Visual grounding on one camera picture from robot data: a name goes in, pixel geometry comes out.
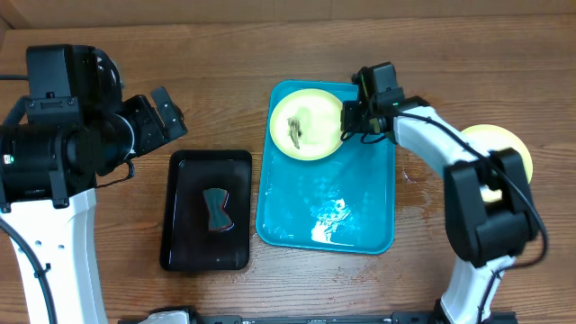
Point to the yellow-green plate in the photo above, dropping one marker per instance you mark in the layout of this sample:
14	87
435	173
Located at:
498	138
306	124

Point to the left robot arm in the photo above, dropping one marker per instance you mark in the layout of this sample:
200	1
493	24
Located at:
73	127

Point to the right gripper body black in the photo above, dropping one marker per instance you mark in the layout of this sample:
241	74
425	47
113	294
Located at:
358	119

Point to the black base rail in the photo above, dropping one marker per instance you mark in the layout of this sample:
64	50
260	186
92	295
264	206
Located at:
315	319

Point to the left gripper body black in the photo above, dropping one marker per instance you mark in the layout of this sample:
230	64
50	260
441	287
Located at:
147	131

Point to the teal plastic tray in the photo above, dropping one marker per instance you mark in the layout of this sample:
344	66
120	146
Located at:
344	202

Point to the green orange scrub sponge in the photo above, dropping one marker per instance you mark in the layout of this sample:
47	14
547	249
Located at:
216	200

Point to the black plastic tray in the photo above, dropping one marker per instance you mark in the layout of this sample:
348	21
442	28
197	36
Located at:
187	245

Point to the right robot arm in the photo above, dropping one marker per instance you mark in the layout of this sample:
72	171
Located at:
491	221

